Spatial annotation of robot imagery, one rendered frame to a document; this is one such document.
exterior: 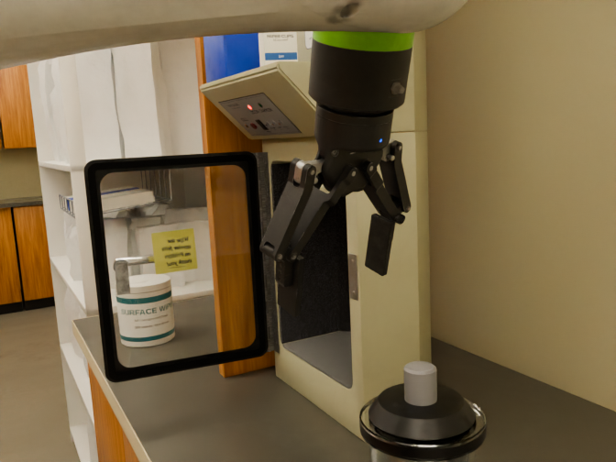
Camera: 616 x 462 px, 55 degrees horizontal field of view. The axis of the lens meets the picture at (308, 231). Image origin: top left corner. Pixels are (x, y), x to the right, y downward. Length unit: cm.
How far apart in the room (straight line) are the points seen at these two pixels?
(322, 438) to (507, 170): 62
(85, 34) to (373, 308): 63
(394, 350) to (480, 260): 42
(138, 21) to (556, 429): 87
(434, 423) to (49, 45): 39
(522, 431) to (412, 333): 23
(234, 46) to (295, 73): 21
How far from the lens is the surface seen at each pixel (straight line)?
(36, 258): 582
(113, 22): 41
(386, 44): 53
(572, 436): 104
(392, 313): 94
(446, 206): 137
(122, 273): 109
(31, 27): 42
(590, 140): 112
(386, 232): 69
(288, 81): 82
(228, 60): 101
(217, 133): 117
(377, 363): 94
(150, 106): 205
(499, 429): 104
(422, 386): 53
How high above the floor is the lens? 141
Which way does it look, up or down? 9 degrees down
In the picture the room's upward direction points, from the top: 3 degrees counter-clockwise
